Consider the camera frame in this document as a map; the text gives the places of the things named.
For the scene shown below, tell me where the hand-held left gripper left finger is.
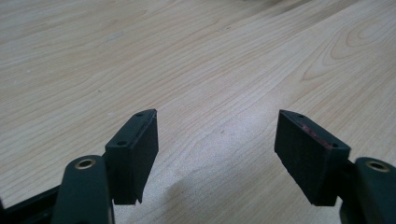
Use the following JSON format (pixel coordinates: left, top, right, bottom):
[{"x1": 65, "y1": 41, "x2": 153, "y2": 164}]
[{"x1": 104, "y1": 108, "x2": 160, "y2": 206}]

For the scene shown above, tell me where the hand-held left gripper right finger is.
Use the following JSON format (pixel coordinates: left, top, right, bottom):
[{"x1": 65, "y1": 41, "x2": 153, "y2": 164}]
[{"x1": 274, "y1": 108, "x2": 352, "y2": 207}]

